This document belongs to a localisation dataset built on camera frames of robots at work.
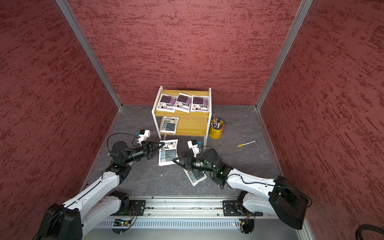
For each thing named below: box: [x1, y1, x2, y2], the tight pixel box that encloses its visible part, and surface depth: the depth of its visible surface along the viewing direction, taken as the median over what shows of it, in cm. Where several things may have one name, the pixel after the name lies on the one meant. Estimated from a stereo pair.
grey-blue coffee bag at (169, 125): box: [160, 116, 180, 134], surface depth 89 cm
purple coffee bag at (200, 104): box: [190, 95, 210, 113], surface depth 76 cm
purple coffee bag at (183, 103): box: [173, 93, 192, 114], surface depth 76 cm
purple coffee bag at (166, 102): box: [156, 93, 177, 113], surface depth 76 cm
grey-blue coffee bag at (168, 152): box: [158, 139, 178, 167], surface depth 71 cm
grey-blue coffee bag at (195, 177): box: [183, 168, 208, 187], surface depth 85 cm
